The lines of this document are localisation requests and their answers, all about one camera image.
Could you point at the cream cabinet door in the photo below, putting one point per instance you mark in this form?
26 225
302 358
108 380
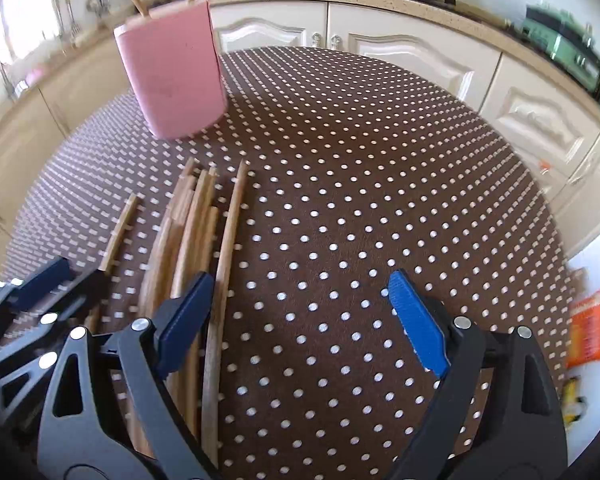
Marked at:
90 85
590 200
415 47
270 27
540 115
20 160

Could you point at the metal sink faucet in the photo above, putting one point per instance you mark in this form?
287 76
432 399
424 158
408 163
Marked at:
10 85

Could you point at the yellow black object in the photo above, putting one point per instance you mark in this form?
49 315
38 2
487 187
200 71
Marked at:
575 400

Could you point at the orange packet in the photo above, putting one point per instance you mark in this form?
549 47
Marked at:
592 325

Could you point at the glass cabinet knob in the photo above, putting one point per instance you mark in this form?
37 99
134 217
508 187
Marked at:
336 39
316 38

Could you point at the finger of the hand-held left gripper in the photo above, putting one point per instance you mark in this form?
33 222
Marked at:
87 292
45 280

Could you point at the bright window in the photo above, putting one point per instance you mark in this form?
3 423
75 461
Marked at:
15 25

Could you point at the row of hanging kitchen utensils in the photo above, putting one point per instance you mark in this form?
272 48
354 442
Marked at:
75 5

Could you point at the pink cup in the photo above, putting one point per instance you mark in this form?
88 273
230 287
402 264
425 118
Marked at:
175 75

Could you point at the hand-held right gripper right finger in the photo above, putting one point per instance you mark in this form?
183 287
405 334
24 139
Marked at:
420 325

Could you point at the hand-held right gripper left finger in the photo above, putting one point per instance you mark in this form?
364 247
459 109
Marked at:
185 320

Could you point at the green box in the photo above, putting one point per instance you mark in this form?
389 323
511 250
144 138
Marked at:
560 40

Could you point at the small pink object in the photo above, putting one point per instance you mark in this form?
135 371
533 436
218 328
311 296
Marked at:
35 75

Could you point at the pile of wooden chopsticks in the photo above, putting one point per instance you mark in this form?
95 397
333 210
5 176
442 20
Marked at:
192 240

